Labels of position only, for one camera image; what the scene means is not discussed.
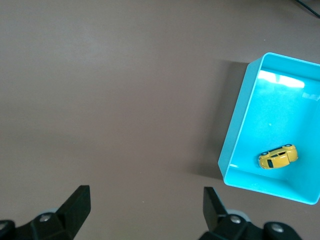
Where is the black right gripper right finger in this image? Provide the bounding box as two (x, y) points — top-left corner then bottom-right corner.
(199, 186), (302, 240)

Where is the yellow beetle toy car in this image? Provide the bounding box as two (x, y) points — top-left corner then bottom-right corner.
(257, 143), (300, 171)

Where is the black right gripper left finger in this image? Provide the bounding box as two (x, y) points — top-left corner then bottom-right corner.
(0, 185), (92, 240)

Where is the long black floor cable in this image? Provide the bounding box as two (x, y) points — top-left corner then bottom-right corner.
(294, 0), (320, 19)

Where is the teal plastic bin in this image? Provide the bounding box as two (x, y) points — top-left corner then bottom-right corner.
(217, 51), (320, 206)

